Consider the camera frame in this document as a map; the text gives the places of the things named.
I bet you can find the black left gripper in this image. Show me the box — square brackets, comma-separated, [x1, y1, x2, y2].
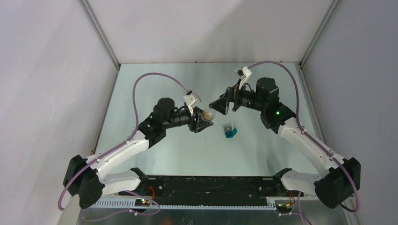
[163, 106, 213, 133]

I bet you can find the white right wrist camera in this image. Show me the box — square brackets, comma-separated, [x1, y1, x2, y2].
[235, 67, 252, 90]

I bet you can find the aluminium frame post right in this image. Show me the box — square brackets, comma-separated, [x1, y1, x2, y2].
[299, 0, 341, 68]

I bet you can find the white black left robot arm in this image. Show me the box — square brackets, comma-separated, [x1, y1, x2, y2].
[63, 97, 215, 209]

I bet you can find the aluminium right side rail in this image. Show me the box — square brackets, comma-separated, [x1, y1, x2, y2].
[295, 62, 327, 144]

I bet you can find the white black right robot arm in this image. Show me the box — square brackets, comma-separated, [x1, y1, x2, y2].
[209, 77, 361, 209]

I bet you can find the teal and clear pill box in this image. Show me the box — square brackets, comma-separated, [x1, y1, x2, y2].
[223, 124, 237, 139]

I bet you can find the aluminium frame post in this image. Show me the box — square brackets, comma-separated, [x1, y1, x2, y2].
[299, 0, 341, 68]
[78, 0, 121, 70]

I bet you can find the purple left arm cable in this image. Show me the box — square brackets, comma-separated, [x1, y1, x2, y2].
[58, 72, 191, 211]

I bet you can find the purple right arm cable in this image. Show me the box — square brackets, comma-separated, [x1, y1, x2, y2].
[247, 60, 360, 213]

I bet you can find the white slotted cable duct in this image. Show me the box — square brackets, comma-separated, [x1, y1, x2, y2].
[90, 198, 276, 210]

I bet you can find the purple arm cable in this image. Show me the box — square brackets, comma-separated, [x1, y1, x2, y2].
[247, 60, 360, 213]
[58, 72, 191, 211]

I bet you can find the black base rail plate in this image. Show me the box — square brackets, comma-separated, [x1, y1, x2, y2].
[135, 175, 290, 206]

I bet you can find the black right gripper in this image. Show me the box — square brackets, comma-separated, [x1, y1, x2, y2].
[208, 79, 266, 116]

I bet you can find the aluminium frame post left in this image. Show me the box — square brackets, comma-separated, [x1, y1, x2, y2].
[78, 0, 121, 70]

